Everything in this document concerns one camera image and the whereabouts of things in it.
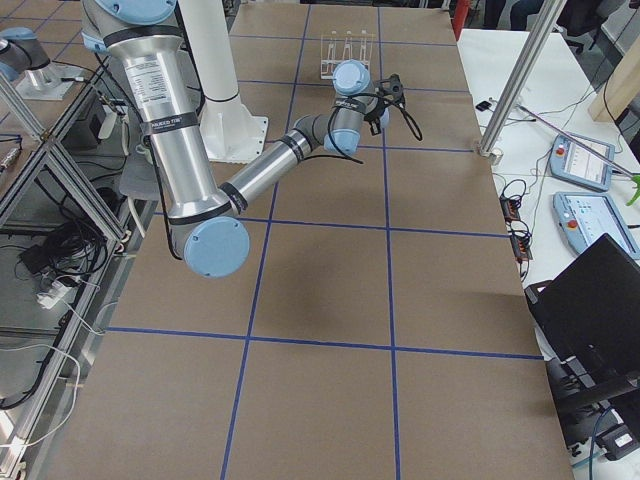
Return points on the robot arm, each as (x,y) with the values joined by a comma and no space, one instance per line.
(177,58)

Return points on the orange black usb hub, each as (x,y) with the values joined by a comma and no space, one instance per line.
(519,233)

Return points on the teach pendant upper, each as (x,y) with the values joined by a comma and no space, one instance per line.
(572,163)

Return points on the teach pendant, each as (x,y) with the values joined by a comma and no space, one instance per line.
(585,217)
(572,163)

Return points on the teach pendant lower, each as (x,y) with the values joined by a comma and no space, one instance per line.
(585,217)

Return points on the black laptop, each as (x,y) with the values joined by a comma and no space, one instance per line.
(590,311)

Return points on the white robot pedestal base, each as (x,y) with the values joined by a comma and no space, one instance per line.
(230,132)

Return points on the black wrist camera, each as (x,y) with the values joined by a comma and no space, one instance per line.
(391,89)

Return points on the aluminium frame post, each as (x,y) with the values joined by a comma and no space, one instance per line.
(534,44)

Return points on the white wire cup holder rack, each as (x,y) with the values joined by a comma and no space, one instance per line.
(338,47)

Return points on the second robot base mount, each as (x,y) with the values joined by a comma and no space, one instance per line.
(23,54)

